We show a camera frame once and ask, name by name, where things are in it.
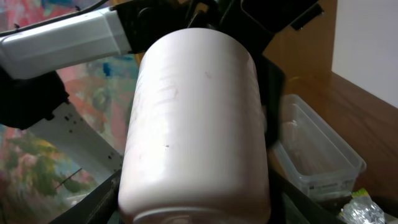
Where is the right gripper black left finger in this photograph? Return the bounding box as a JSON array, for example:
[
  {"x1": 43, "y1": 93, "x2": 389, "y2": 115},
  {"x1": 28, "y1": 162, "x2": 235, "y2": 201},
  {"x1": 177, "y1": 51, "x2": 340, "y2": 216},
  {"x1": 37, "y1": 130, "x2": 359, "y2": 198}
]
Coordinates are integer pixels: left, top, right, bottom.
[{"x1": 50, "y1": 169, "x2": 121, "y2": 224}]

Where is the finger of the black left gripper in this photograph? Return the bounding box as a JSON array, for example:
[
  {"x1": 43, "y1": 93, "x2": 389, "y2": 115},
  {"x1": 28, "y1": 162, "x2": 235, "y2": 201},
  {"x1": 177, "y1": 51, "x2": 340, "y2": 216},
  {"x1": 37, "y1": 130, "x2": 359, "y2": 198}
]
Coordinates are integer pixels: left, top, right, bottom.
[{"x1": 257, "y1": 55, "x2": 285, "y2": 148}]

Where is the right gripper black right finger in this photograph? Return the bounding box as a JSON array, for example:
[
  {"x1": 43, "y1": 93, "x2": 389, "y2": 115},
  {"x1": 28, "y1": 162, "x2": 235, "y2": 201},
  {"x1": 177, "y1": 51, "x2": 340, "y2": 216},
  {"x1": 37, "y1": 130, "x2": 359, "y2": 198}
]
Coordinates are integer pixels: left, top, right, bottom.
[{"x1": 269, "y1": 169, "x2": 345, "y2": 224}]

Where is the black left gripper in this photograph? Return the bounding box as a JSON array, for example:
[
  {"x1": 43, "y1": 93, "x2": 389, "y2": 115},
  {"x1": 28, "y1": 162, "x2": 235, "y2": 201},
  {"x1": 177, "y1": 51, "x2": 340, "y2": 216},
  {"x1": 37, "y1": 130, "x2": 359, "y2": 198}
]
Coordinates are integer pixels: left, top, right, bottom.
[{"x1": 111, "y1": 0, "x2": 323, "y2": 60}]

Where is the yellow foil snack wrapper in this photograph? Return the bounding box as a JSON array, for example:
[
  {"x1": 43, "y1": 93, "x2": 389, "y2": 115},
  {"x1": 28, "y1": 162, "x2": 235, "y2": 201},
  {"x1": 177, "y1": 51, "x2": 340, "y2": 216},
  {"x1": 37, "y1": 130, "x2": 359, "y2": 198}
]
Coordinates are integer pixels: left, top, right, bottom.
[{"x1": 338, "y1": 189, "x2": 386, "y2": 224}]

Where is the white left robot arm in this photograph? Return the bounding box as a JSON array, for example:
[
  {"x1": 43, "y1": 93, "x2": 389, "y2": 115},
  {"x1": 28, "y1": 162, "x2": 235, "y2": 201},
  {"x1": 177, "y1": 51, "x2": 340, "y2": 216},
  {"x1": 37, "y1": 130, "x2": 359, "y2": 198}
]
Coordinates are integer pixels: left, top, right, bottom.
[{"x1": 1, "y1": 0, "x2": 323, "y2": 182}]

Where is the clear plastic bin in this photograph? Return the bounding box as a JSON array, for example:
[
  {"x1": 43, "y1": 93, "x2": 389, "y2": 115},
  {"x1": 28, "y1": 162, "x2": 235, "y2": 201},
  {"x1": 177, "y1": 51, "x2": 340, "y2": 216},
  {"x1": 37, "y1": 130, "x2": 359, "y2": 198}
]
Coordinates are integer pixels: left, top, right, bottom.
[{"x1": 274, "y1": 95, "x2": 367, "y2": 201}]

